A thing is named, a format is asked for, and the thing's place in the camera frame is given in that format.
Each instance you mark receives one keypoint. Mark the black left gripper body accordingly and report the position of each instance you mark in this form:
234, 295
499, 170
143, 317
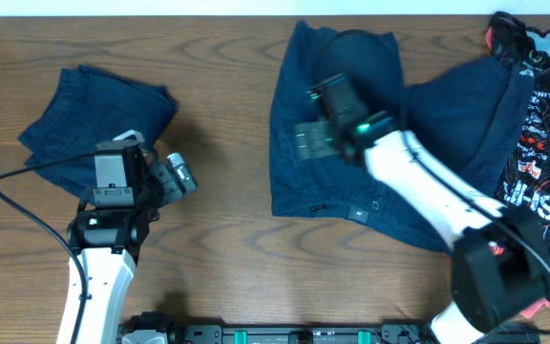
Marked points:
158, 179

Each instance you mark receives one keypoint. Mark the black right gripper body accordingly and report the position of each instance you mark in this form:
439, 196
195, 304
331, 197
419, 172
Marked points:
338, 128

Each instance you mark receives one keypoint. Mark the dark blue denim shorts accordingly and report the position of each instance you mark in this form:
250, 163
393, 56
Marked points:
470, 118

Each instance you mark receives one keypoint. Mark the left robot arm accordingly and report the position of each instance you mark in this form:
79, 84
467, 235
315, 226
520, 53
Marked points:
110, 225

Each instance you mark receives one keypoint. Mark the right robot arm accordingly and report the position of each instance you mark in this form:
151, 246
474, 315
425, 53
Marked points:
499, 265

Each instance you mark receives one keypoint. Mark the folded dark blue shorts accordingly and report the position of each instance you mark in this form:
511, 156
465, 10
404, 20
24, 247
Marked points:
90, 106

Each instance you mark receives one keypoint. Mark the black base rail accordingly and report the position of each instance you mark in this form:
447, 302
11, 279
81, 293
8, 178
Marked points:
156, 327

